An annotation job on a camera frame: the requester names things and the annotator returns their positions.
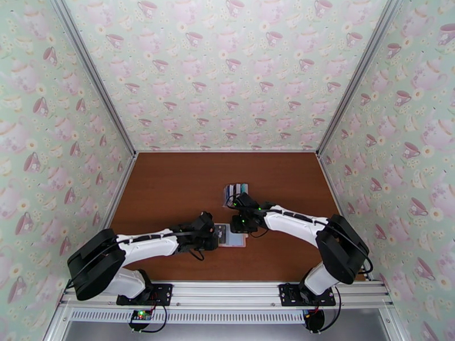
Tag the black VIP credit card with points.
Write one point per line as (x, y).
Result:
(222, 235)

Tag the light blue card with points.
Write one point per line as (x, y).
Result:
(236, 240)

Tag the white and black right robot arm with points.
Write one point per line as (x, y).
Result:
(291, 222)

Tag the blue VIP credit card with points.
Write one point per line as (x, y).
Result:
(227, 196)

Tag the wide aluminium mounting beam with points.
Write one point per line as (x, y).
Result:
(227, 293)

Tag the green lit circuit board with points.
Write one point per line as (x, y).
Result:
(140, 316)

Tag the black round controller box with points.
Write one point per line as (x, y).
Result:
(314, 320)

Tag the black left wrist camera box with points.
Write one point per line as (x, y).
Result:
(206, 218)

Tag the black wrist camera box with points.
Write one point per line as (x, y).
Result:
(247, 200)
(206, 218)

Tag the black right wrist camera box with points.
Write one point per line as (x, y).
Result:
(247, 200)

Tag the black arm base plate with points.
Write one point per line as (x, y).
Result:
(288, 295)
(163, 293)

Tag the aluminium wall base strip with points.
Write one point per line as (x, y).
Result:
(334, 191)
(118, 196)
(227, 151)

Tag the aluminium frame post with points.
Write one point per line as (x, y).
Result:
(93, 73)
(358, 75)
(392, 322)
(57, 325)

